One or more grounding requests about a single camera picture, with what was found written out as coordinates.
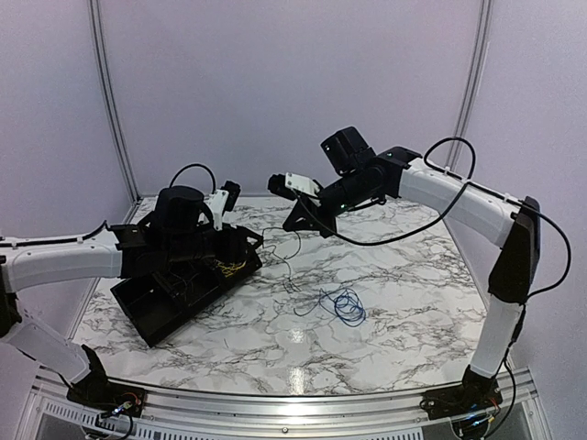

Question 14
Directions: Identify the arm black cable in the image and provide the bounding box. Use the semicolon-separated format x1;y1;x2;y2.
0;163;217;248
297;137;572;299

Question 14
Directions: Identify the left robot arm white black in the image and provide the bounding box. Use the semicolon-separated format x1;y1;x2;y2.
1;181;262;391

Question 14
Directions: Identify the aluminium front frame rail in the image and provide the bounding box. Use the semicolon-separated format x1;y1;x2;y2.
15;368;552;439

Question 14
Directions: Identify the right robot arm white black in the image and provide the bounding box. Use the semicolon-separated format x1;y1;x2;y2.
268;126;540;391

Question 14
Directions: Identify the black compartment tray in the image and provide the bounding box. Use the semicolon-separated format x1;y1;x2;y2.
110;254;262;347

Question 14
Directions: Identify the blue cable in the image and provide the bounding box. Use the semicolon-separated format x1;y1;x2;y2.
293;287;368;327

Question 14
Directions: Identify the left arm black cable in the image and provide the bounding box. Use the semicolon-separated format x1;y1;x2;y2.
0;163;217;248

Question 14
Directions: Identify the yellow cable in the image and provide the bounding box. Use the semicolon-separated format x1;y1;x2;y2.
213;258;251;279

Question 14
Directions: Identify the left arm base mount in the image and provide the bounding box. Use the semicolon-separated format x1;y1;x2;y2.
67;375;147;417

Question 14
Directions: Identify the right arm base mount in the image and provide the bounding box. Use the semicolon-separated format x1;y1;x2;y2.
419;357;505;420

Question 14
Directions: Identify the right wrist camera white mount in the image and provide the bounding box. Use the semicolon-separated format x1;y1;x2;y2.
268;172;321;200

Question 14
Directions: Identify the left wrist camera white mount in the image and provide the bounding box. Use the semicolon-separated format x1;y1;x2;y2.
205;181;241;231

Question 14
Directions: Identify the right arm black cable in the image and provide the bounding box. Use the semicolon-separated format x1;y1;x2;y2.
297;137;572;299

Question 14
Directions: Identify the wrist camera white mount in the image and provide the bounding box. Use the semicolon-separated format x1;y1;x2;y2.
205;181;241;231
268;172;321;200

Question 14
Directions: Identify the left aluminium corner post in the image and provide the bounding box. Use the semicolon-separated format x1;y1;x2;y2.
87;0;141;204

